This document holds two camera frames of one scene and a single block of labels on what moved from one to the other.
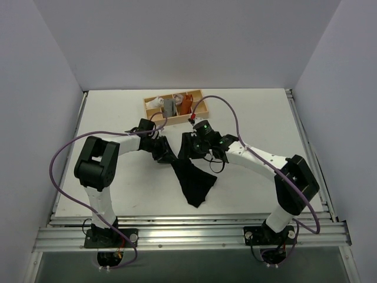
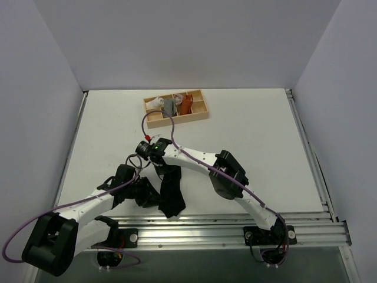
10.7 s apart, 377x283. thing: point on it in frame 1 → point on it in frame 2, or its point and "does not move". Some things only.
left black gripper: (164, 150) → (146, 192)
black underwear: (194, 182) → (172, 201)
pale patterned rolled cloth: (178, 99) does not move
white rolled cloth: (157, 102) does not move
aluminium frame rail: (65, 234) does not move
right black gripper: (188, 146) → (166, 170)
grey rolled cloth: (169, 107) does not move
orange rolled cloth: (185, 108) does not move
